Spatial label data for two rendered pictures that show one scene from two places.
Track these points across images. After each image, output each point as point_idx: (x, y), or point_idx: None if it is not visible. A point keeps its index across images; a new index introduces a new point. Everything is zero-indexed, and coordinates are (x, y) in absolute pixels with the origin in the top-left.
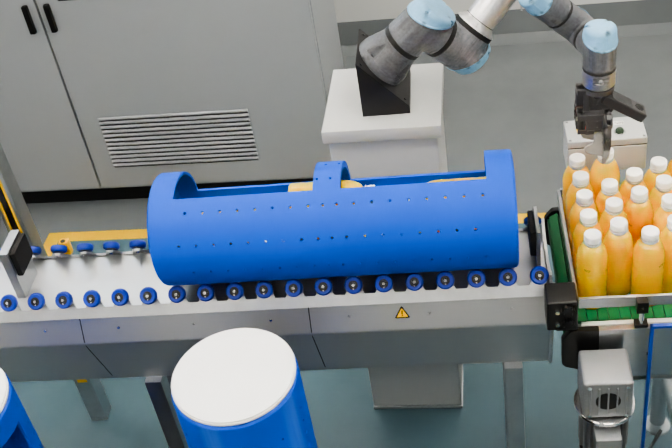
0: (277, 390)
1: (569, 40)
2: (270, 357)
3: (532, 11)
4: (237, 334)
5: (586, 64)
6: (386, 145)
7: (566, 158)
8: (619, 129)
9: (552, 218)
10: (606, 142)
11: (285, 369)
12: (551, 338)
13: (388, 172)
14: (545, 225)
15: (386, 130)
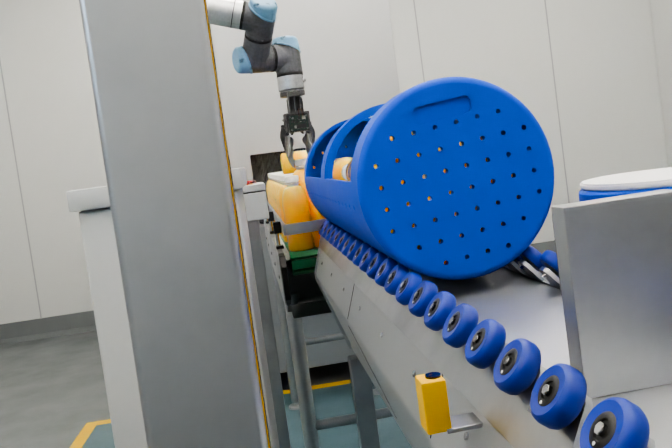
0: (655, 169)
1: (267, 60)
2: (616, 176)
3: (274, 15)
4: (602, 182)
5: (296, 65)
6: (241, 197)
7: (260, 207)
8: (253, 179)
9: (295, 255)
10: (313, 137)
11: (624, 173)
12: None
13: (247, 240)
14: (287, 274)
15: (243, 170)
